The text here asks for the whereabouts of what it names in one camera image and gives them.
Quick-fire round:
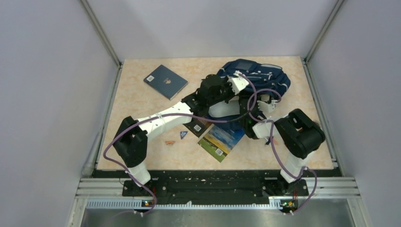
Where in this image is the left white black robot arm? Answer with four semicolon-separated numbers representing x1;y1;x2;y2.
112;74;235;195

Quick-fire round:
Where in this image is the purple cable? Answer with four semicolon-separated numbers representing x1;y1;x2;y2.
103;73;258;216
246;88;318;216

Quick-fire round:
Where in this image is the black paperback book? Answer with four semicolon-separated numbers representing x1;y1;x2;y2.
184;119;212;138

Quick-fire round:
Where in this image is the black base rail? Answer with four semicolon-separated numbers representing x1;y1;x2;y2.
122;170;309;205

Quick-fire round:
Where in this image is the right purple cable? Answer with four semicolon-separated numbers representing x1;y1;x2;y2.
246;88;318;216

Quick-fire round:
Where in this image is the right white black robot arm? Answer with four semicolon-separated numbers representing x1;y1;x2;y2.
239;108;326;195

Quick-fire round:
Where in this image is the blue landscape cover book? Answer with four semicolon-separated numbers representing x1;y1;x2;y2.
198;125;245;163

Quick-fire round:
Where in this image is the blue triangular eraser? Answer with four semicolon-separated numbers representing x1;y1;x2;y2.
180;131;188;139

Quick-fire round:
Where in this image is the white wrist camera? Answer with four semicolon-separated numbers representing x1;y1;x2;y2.
257;94;278;114
228;74;250;95

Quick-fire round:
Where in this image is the dark blue hardcover book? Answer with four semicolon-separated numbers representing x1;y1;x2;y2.
143;65;188;100

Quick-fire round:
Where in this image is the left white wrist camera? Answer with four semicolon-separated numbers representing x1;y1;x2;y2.
228;74;250;95

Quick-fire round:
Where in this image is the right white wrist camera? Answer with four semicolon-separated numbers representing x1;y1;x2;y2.
257;94;278;114

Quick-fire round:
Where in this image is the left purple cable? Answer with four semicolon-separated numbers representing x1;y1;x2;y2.
103;73;258;216

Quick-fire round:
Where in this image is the navy blue student backpack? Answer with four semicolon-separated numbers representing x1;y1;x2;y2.
217;59;291;139

